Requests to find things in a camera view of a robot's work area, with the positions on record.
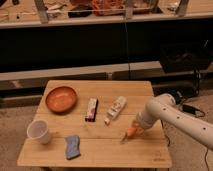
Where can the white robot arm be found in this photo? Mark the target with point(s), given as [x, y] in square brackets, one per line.
[163, 107]

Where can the white plastic cup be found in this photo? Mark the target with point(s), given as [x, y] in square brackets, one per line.
[38, 130]

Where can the orange item on shelf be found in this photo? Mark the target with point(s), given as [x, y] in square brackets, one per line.
[107, 7]

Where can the white lotion bottle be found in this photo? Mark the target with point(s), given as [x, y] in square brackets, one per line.
[115, 109]

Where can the orange carrot-shaped pepper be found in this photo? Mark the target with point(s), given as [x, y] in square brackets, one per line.
[130, 132]

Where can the black item on shelf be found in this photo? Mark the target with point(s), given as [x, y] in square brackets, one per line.
[80, 11]

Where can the blue sponge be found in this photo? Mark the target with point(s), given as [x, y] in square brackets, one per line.
[72, 147]

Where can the orange wooden bowl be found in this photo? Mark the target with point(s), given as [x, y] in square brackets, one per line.
[61, 99]

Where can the black power adapter with cable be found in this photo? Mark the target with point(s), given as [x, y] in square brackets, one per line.
[193, 110]

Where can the dark rectangular snack box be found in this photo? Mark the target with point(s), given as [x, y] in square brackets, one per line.
[91, 110]

